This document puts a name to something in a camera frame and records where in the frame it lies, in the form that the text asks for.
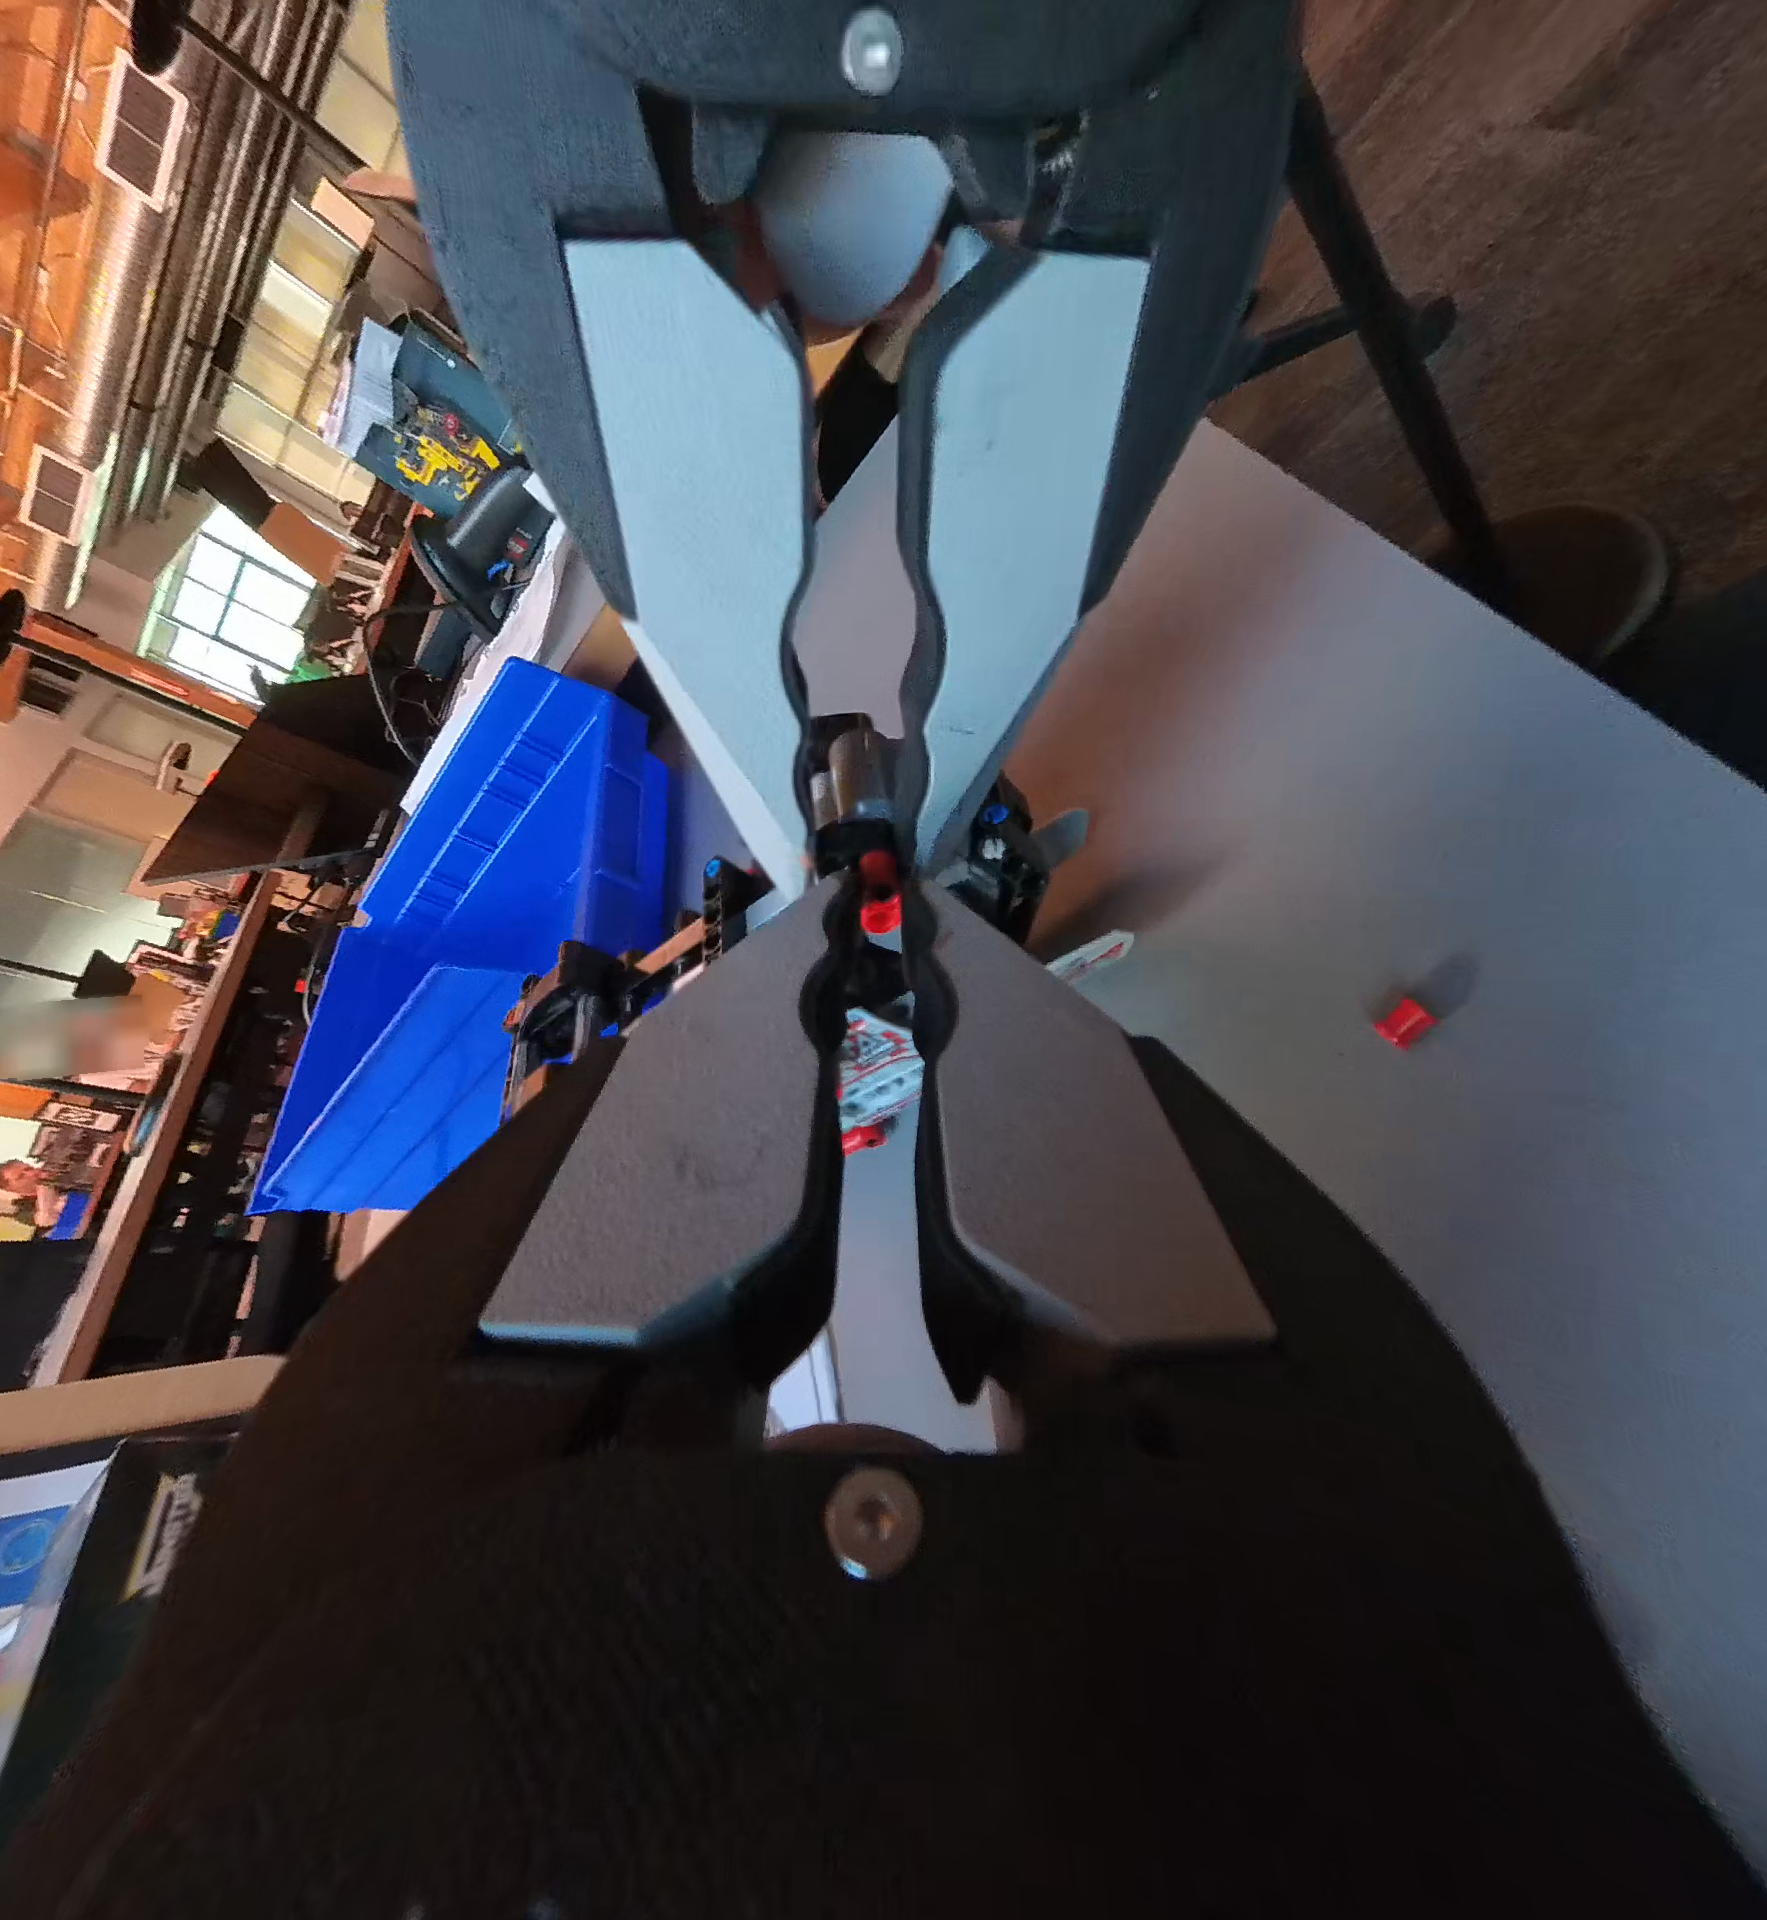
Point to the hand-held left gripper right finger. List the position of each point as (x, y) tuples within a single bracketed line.
[(1094, 1185)]

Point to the blue plastic bin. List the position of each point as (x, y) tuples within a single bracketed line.
[(493, 900)]

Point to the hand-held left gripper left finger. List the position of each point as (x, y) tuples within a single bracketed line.
[(658, 1169)]

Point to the person's right forearm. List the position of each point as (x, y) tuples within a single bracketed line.
[(853, 420)]

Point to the yellow black printed box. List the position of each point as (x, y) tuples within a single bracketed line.
[(449, 434)]

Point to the small red lego bush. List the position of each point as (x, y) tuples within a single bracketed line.
[(1401, 1021)]

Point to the dark tilted screen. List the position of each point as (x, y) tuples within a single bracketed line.
[(283, 795)]

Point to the black grey lego truck model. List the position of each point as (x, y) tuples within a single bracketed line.
[(1003, 856)]

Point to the black electronic device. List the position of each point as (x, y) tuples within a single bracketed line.
[(485, 540)]

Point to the black toy set box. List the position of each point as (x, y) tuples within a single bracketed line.
[(149, 1574)]

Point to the black floor stand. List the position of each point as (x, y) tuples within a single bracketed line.
[(1557, 579)]

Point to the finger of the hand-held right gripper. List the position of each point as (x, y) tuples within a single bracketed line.
[(1033, 481), (702, 481)]

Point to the metal ventilation duct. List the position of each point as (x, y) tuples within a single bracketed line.
[(178, 300)]

